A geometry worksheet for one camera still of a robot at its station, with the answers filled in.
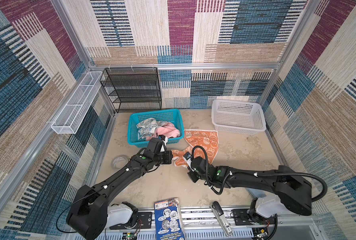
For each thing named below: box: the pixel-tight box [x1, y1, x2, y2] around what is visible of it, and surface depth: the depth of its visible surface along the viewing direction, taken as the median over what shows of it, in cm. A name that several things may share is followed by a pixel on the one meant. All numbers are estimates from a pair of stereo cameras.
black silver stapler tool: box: [210, 201, 233, 237], surface depth 72 cm
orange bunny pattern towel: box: [172, 129, 219, 167], surface depth 101 cm
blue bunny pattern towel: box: [136, 118, 171, 140], surface depth 104 cm
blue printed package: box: [154, 197, 186, 240], surface depth 73 cm
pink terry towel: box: [145, 122, 181, 141], surface depth 101 cm
